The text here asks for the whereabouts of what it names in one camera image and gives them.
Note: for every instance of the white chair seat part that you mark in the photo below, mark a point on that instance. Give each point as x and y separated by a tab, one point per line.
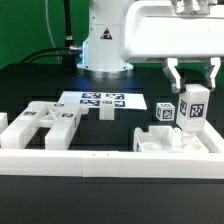
165	139

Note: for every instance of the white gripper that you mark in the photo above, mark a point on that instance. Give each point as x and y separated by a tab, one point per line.
152	31

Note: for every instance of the black vertical cable post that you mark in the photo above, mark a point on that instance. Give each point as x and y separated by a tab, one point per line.
68	29

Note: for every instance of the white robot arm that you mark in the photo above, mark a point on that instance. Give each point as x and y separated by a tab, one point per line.
101	49

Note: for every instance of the white marker sheet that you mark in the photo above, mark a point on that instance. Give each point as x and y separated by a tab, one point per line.
93	99

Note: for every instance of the white chair back part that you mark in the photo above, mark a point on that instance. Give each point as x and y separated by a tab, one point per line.
62	121

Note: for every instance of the white U-shaped fence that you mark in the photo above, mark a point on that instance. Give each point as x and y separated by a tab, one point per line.
118	164

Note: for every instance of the white block at left edge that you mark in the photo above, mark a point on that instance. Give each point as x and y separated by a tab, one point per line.
3	121

